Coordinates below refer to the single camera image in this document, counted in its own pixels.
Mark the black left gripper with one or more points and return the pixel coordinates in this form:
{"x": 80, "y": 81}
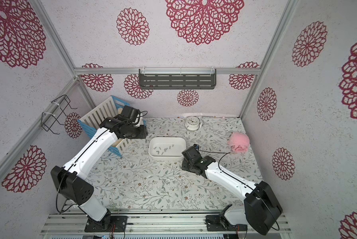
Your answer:
{"x": 142, "y": 134}

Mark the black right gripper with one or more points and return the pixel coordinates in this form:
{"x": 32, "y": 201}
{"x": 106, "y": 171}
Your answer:
{"x": 187, "y": 158}

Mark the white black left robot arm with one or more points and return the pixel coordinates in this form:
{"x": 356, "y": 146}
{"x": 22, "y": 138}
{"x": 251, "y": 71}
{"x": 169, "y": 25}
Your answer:
{"x": 70, "y": 179}

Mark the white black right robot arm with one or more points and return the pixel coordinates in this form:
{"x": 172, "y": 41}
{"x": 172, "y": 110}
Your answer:
{"x": 259, "y": 207}

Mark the white storage box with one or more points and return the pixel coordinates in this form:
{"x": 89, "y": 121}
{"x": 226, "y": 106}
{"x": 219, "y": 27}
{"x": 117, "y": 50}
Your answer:
{"x": 174, "y": 153}

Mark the blue white slatted crate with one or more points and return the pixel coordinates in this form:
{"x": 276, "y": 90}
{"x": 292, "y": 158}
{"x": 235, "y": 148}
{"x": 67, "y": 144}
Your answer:
{"x": 103, "y": 119}

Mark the white alarm clock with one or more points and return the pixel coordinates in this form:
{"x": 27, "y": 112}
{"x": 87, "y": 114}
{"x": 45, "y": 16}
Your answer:
{"x": 193, "y": 123}

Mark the pink plush toy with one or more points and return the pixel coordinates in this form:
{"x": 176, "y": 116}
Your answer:
{"x": 239, "y": 142}

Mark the grey wall shelf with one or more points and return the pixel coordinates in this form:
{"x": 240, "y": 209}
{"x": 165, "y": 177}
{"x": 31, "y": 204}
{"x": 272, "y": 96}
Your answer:
{"x": 178, "y": 80}

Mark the black wire wall rack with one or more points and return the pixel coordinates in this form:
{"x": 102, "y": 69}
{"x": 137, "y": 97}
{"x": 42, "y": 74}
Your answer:
{"x": 48, "y": 119}

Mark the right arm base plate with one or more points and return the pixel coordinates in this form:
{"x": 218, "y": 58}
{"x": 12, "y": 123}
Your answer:
{"x": 220, "y": 223}

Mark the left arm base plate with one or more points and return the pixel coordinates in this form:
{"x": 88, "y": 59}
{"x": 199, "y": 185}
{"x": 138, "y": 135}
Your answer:
{"x": 107, "y": 224}

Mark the aluminium front rail frame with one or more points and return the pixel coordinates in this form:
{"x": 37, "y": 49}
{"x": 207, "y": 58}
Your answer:
{"x": 165, "y": 218}

